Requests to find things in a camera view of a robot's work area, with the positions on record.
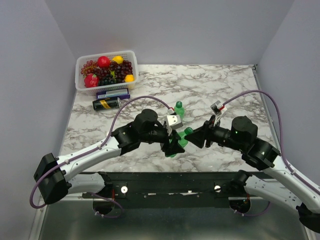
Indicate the red apple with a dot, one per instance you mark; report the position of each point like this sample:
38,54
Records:
103,62

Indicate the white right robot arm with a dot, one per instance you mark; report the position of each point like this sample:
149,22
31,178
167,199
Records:
298,193

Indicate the yellow lemon front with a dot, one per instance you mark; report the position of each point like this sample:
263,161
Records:
129,78

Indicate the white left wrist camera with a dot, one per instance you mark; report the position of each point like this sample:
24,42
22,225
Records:
173,122

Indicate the purple flat box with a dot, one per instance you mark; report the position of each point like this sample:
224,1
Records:
119,93

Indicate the white plastic basket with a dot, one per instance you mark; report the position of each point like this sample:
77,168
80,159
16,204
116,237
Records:
79,78

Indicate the red grape bunch left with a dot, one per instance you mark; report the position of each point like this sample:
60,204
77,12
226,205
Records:
89,68

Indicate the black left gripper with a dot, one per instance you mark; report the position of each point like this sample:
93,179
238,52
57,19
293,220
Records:
174,147

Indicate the black grape bunch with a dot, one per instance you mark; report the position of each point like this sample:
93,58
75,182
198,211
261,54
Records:
107,80

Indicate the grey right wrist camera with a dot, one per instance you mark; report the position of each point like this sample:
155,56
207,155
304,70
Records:
218,108

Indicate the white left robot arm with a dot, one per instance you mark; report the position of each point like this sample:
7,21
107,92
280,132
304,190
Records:
56,176

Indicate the pink dragon fruit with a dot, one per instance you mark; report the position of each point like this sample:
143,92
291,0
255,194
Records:
91,81

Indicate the black base frame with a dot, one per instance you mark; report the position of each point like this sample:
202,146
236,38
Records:
152,190

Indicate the green bottle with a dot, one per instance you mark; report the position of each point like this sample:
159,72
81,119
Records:
179,110
182,134

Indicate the dark red grape bunch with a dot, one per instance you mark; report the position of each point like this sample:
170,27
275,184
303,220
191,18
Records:
119,71

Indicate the yellow lemon back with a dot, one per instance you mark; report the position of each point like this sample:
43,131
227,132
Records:
118,59

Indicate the yellow lemon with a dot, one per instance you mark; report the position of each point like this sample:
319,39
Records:
129,78
118,59

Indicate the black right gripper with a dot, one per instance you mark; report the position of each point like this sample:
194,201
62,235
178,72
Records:
206,131

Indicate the black drink can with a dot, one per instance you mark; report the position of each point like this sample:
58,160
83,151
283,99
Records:
106,104

